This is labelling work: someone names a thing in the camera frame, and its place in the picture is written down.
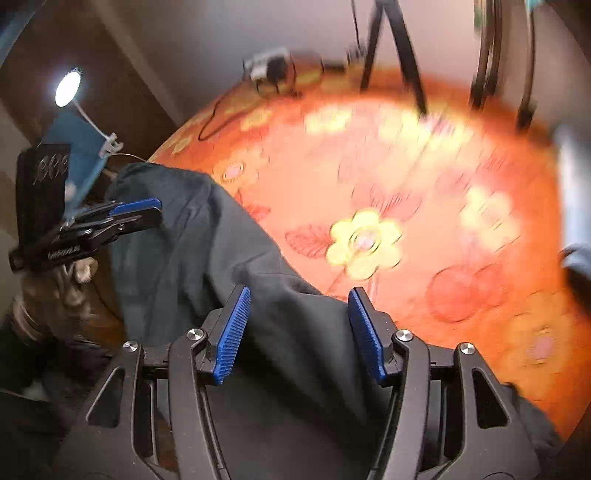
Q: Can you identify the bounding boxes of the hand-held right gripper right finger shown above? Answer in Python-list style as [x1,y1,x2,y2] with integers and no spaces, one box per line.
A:
[346,286,542,480]

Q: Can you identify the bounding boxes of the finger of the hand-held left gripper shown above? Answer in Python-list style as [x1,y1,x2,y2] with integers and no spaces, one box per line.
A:
[59,197,164,232]
[64,210,162,243]

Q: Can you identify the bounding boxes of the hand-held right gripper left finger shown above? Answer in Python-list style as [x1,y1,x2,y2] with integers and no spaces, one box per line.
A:
[59,284,252,480]

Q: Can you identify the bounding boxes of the dark pants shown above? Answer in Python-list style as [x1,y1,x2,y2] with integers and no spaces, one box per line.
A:
[108,161,566,480]

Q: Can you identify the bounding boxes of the person's left hand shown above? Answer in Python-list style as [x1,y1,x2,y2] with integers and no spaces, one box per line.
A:
[21,258,105,324]

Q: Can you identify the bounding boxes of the blue board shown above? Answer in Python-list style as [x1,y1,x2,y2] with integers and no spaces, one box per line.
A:
[39,113,112,217]

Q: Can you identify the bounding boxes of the white clip lamp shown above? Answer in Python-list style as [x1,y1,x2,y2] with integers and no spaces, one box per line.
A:
[53,67,121,155]

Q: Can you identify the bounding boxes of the orange floral blanket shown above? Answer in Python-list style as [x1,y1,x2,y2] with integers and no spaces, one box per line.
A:
[148,53,591,462]

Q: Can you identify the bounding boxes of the white power strip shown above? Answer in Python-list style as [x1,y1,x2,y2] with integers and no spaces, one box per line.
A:
[242,48,296,86]

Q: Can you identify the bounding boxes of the folded blue cloth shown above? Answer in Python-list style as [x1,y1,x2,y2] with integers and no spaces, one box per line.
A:
[551,121,591,289]

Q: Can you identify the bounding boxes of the large folded tripod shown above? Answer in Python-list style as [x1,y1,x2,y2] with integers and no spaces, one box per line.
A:
[468,0,539,130]

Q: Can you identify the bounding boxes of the small black tripod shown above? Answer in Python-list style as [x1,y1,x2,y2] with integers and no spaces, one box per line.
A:
[358,0,430,116]

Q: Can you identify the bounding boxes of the black cable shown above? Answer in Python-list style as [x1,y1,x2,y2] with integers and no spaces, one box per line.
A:
[198,55,352,139]

